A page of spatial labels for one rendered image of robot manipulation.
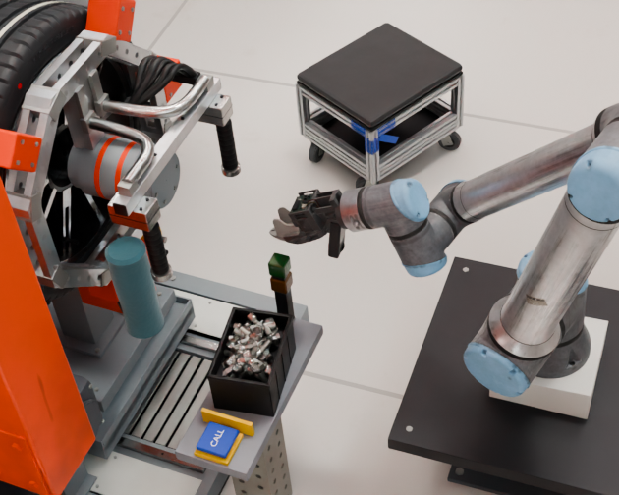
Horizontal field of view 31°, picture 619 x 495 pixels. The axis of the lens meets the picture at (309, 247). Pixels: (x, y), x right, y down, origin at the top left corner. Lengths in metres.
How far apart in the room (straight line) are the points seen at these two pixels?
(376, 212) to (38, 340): 0.71
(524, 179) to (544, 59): 1.94
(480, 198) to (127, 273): 0.77
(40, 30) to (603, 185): 1.15
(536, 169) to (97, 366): 1.29
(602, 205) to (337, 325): 1.43
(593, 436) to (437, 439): 0.35
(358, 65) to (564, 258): 1.61
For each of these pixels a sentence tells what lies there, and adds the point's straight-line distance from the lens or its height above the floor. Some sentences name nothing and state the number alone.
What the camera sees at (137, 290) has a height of 0.65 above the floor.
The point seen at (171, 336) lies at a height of 0.15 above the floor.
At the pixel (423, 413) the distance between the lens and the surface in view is 2.61.
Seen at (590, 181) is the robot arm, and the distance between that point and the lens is 1.87.
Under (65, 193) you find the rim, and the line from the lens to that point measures 2.54.
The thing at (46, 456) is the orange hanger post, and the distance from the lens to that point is 2.22.
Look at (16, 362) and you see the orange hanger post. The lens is 2.03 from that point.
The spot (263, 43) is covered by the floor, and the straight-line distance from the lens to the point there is 4.22.
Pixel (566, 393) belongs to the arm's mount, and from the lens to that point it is 2.57.
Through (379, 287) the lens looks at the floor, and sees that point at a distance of 3.26.
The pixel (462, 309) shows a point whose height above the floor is 0.30.
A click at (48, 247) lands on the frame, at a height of 0.84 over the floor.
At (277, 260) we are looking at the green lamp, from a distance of 2.44.
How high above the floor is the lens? 2.42
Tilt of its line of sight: 46 degrees down
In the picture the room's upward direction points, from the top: 6 degrees counter-clockwise
